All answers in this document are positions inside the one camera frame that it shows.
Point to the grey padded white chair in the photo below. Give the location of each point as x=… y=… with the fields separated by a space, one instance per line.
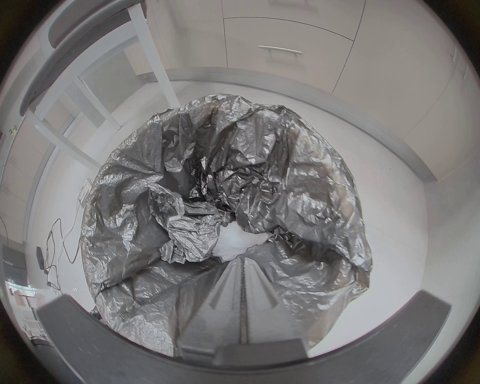
x=90 y=56

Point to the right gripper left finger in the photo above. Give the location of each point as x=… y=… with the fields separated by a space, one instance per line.
x=213 y=315

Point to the black plastic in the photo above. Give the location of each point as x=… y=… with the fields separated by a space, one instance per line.
x=187 y=232

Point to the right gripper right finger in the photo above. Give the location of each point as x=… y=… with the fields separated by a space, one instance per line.
x=266 y=318

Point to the black power adapter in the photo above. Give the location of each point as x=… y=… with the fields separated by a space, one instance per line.
x=40 y=257

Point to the white printed wrapper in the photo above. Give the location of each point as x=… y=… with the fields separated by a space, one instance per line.
x=234 y=243

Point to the black plastic bag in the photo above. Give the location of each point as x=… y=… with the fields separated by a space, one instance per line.
x=318 y=210

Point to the beige built-in cabinet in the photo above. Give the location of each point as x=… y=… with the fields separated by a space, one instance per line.
x=393 y=56

